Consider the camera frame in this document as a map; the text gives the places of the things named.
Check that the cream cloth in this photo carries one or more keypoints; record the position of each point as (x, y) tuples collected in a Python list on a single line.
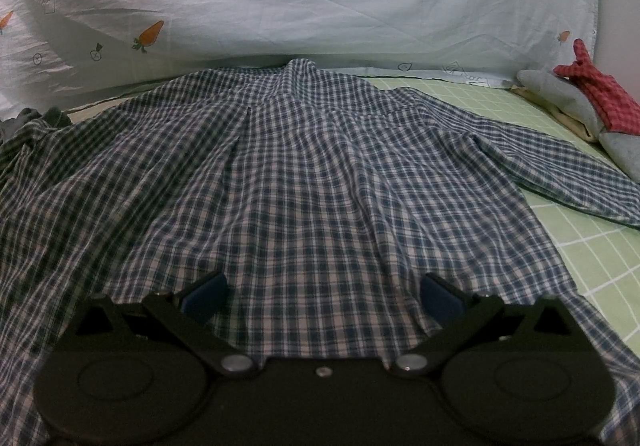
[(575, 124)]

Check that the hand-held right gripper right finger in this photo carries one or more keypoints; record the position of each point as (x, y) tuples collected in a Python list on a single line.
[(441, 302)]

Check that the blue white plaid shirt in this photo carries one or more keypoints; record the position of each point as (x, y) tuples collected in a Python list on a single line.
[(300, 186)]

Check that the green grid bed sheet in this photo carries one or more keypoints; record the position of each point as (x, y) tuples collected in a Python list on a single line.
[(590, 246)]

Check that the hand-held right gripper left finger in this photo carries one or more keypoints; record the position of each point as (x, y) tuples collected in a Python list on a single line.
[(206, 298)]

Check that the grey blue garment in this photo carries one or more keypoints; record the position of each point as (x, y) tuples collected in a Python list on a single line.
[(31, 120)]

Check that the red checked cloth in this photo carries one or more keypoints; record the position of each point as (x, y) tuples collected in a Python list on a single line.
[(600, 86)]

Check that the light grey cloth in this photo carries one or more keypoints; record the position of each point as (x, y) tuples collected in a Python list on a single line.
[(565, 96)]

